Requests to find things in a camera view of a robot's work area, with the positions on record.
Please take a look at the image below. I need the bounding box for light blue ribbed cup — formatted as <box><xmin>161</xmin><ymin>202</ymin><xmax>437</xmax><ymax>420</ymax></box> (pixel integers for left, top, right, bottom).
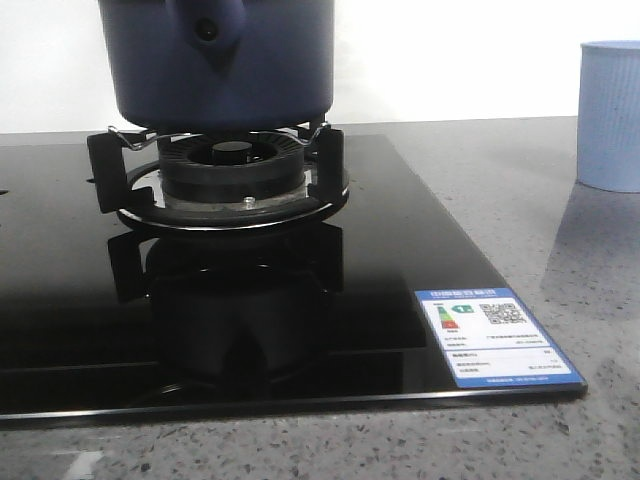
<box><xmin>577</xmin><ymin>40</ymin><xmax>639</xmax><ymax>193</ymax></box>

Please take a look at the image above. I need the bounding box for black pot support grate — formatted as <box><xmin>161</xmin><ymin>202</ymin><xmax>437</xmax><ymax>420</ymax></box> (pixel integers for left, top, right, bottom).
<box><xmin>87</xmin><ymin>123</ymin><xmax>349</xmax><ymax>232</ymax></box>

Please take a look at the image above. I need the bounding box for dark blue cooking pot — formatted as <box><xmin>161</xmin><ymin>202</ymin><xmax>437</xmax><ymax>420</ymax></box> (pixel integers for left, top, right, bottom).
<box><xmin>99</xmin><ymin>0</ymin><xmax>334</xmax><ymax>133</ymax></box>

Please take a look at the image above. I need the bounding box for black gas burner head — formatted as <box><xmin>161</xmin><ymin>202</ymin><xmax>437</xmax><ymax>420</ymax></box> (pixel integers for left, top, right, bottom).
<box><xmin>159</xmin><ymin>132</ymin><xmax>304</xmax><ymax>202</ymax></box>

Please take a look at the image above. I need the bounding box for blue energy rating sticker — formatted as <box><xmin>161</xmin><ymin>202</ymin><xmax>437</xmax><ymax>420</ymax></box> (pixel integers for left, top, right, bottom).
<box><xmin>415</xmin><ymin>287</ymin><xmax>583</xmax><ymax>389</ymax></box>

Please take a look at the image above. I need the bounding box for black glass gas cooktop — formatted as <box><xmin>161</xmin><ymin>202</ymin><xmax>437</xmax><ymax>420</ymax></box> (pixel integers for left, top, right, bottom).
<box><xmin>1</xmin><ymin>136</ymin><xmax>587</xmax><ymax>428</ymax></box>

